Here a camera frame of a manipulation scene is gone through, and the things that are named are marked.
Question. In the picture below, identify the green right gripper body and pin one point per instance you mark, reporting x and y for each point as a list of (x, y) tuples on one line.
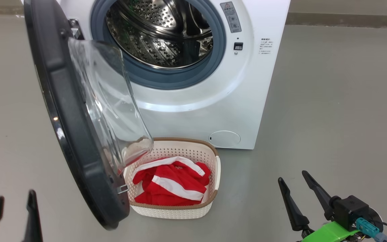
[(331, 233)]

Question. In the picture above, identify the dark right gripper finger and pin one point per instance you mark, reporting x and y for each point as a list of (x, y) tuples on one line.
[(294, 208), (321, 193)]

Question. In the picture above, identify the black round glass washer door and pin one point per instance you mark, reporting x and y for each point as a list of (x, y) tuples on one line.
[(69, 117)]

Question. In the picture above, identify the white perforated basket brown rim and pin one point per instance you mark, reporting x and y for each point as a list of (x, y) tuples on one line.
[(180, 211)]

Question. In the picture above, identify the white front-load washing machine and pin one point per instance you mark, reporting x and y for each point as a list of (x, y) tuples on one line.
[(213, 111)]

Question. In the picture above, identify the round white filter cover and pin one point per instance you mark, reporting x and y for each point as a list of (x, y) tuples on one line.
[(224, 139)]

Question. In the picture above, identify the printed black text notice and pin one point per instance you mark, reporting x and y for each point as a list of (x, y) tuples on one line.
[(266, 46)]

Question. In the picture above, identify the grey warning sticker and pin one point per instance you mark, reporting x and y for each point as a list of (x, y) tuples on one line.
[(231, 16)]

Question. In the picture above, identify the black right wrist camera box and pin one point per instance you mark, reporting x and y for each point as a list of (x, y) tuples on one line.
[(351, 211)]

